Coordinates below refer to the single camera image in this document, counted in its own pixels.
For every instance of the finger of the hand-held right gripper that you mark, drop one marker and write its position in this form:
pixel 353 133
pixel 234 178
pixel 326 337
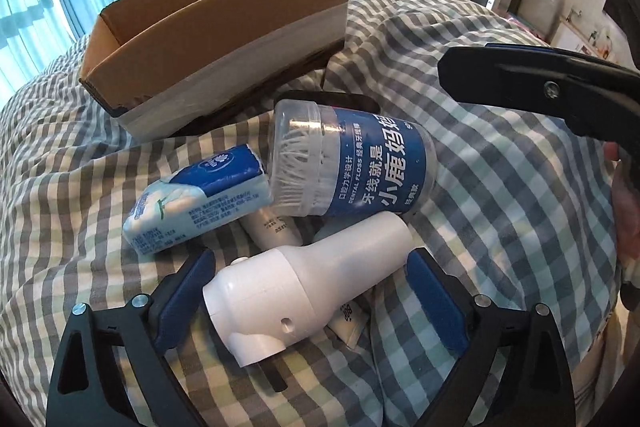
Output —
pixel 520 79

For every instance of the white plastic bottle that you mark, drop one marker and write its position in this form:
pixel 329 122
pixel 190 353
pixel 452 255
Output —
pixel 280 287

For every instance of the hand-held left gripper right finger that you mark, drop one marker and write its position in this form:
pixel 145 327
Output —
pixel 435 302

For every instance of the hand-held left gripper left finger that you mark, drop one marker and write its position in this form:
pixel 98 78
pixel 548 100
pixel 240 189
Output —
pixel 182 302

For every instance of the person's right hand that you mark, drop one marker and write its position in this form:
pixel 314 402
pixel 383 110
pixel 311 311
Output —
pixel 616 197

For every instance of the small white tube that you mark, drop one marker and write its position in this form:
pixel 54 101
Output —
pixel 272 229
pixel 347 324

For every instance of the black computer mouse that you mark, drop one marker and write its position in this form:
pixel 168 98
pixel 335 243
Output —
pixel 330 99

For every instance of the grey checked blanket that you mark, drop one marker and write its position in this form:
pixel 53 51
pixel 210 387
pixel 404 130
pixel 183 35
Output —
pixel 500 207

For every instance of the clear dental floss jar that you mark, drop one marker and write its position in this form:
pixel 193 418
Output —
pixel 375 157

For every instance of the blue white tissue pack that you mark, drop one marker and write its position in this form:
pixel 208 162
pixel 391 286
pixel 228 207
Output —
pixel 200 202

